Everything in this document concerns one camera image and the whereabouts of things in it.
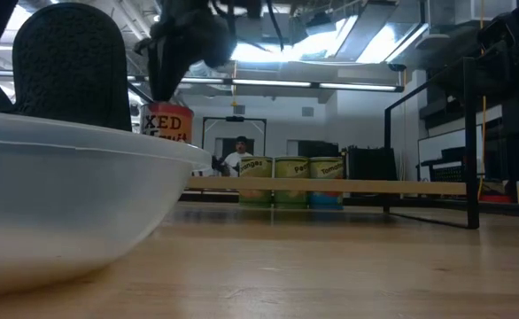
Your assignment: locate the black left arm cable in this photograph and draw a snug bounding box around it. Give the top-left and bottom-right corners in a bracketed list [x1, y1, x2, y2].
[265, 0, 286, 52]

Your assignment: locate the wooden shelf board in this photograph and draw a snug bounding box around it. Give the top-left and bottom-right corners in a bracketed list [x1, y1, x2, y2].
[187, 175, 468, 197]

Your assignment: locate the red orange mixed fruit can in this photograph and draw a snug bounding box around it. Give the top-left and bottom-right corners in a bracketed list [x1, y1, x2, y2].
[140, 102, 195, 144]

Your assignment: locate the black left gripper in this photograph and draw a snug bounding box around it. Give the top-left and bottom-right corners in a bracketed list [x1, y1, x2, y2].
[134, 8, 239, 103]

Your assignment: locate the long fluorescent light bar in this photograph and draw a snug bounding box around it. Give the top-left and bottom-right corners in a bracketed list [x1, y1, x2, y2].
[126, 74, 406, 93]

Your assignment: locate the person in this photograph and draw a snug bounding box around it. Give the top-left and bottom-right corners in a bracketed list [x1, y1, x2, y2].
[219, 136, 255, 178]

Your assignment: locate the black background crate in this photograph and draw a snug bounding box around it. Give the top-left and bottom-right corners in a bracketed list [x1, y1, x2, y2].
[346, 144, 398, 181]

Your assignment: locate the green oranges can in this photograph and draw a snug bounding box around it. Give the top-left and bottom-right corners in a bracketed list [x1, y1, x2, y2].
[239, 155, 275, 208]

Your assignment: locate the white translucent plastic bowl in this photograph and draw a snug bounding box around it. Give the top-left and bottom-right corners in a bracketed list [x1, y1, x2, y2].
[0, 109, 213, 297]

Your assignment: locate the black textured rounded block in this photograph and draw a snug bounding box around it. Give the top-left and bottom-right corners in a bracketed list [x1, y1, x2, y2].
[12, 3, 133, 132]

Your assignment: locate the black metal shelf frame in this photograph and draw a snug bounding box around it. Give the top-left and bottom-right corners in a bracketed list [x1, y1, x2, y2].
[126, 57, 481, 230]

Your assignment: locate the tomatoes can with blue base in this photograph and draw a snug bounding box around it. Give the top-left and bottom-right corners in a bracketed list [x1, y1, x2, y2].
[308, 156, 345, 210]

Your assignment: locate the black mesh basket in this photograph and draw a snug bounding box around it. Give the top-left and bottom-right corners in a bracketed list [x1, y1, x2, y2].
[430, 162, 465, 183]

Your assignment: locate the flat red object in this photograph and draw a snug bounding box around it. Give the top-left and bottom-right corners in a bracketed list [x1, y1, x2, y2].
[479, 194, 515, 204]

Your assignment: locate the green pears can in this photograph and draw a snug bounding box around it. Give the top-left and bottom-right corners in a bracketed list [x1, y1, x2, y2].
[273, 156, 311, 209]

